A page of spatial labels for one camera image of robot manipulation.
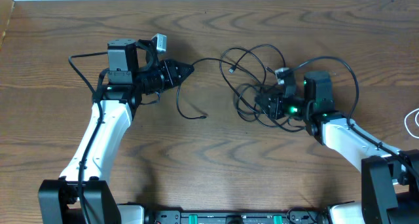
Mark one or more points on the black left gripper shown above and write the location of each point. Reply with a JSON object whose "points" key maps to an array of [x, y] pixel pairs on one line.
{"points": [[169, 73]]}

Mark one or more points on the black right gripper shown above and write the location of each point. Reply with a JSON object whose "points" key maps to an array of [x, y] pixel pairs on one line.
{"points": [[273, 105]]}

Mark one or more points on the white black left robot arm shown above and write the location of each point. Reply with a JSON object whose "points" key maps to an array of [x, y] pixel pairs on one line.
{"points": [[81, 194]]}

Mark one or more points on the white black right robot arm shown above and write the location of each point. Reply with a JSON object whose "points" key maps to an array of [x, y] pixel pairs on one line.
{"points": [[389, 176]]}

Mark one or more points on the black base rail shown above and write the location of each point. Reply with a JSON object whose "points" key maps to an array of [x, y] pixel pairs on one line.
{"points": [[229, 217]]}

